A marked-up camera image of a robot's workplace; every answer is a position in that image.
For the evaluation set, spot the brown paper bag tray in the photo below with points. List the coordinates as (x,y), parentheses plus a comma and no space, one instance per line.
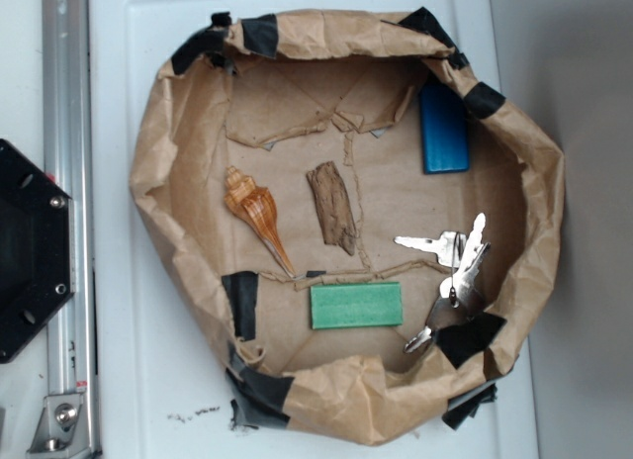
(275,97)

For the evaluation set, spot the blue rectangular block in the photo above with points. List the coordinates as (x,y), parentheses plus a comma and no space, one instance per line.
(445,146)

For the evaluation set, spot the metal corner bracket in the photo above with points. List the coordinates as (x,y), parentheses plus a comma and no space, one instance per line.
(62,431)

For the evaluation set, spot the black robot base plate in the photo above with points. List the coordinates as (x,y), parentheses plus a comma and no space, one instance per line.
(35,251)

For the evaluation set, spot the orange spiral seashell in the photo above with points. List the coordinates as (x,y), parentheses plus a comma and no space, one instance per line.
(256,206)

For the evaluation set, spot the white plastic tray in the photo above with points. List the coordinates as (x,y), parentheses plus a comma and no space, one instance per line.
(163,393)

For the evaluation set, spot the silver key pointing left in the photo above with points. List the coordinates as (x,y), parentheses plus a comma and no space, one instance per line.
(448,248)

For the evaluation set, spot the silver key pointing up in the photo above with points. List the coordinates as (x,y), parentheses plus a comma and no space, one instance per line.
(463,279)

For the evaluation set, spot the brown wood chip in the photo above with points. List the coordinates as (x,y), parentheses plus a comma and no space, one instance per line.
(333,207)

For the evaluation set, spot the aluminium extrusion rail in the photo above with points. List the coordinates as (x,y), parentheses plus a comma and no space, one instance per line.
(71,338)

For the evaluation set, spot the green rectangular sponge block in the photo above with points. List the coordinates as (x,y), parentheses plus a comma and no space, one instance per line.
(356,305)

